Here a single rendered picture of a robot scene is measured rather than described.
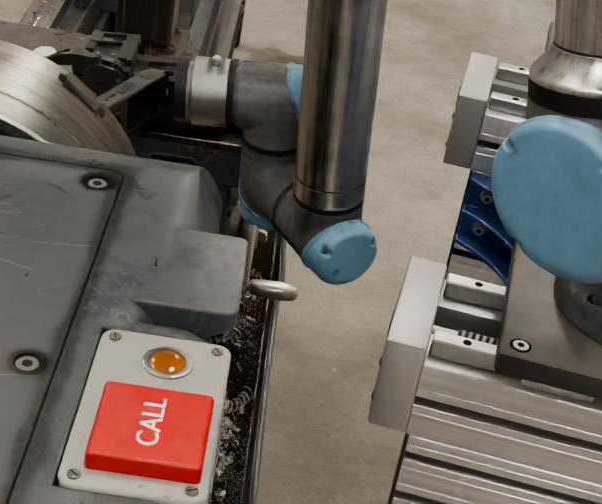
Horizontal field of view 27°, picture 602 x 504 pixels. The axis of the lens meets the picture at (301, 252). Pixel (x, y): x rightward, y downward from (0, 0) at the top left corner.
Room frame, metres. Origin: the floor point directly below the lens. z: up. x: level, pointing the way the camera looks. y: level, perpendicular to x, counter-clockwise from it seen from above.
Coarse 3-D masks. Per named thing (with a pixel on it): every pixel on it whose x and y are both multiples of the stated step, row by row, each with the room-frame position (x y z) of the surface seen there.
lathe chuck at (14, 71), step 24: (0, 48) 0.97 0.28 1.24; (24, 48) 0.99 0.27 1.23; (0, 72) 0.93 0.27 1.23; (24, 72) 0.95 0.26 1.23; (48, 72) 0.97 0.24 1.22; (24, 96) 0.91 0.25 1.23; (48, 96) 0.93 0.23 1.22; (72, 96) 0.96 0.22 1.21; (72, 120) 0.93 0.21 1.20; (96, 120) 0.96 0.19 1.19; (96, 144) 0.93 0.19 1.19; (120, 144) 0.97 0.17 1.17
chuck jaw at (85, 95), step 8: (64, 80) 0.98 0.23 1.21; (72, 80) 1.02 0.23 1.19; (72, 88) 0.98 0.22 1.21; (80, 88) 1.02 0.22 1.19; (88, 88) 1.03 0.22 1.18; (80, 96) 0.98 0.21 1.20; (88, 96) 0.99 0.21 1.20; (88, 104) 0.98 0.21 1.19; (96, 104) 0.99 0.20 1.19; (96, 112) 0.98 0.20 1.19
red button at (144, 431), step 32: (128, 384) 0.53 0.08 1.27; (96, 416) 0.50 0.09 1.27; (128, 416) 0.50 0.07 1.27; (160, 416) 0.50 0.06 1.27; (192, 416) 0.51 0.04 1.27; (96, 448) 0.47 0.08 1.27; (128, 448) 0.48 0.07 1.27; (160, 448) 0.48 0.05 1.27; (192, 448) 0.49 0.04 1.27; (192, 480) 0.47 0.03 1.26
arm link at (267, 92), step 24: (240, 72) 1.23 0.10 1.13; (264, 72) 1.23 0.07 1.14; (288, 72) 1.23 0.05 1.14; (240, 96) 1.21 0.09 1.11; (264, 96) 1.21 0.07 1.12; (288, 96) 1.22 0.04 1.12; (240, 120) 1.21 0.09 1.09; (264, 120) 1.21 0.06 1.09; (288, 120) 1.21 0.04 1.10; (264, 144) 1.21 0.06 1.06; (288, 144) 1.22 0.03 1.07
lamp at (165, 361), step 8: (160, 352) 0.57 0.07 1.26; (168, 352) 0.57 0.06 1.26; (176, 352) 0.57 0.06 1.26; (152, 360) 0.56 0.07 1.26; (160, 360) 0.56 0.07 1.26; (168, 360) 0.56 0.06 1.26; (176, 360) 0.56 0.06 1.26; (184, 360) 0.57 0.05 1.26; (160, 368) 0.56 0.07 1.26; (168, 368) 0.56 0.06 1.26; (176, 368) 0.56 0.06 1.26
